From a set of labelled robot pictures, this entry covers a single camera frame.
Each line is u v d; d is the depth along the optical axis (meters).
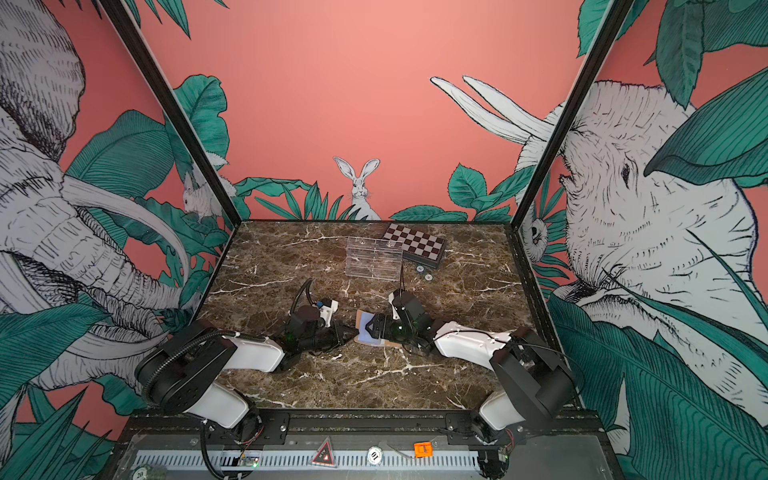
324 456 0.70
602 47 0.74
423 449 0.69
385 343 0.88
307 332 0.72
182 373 0.45
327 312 0.84
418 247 1.09
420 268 1.08
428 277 1.04
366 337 0.86
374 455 0.70
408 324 0.67
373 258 1.05
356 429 0.75
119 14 0.69
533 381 0.44
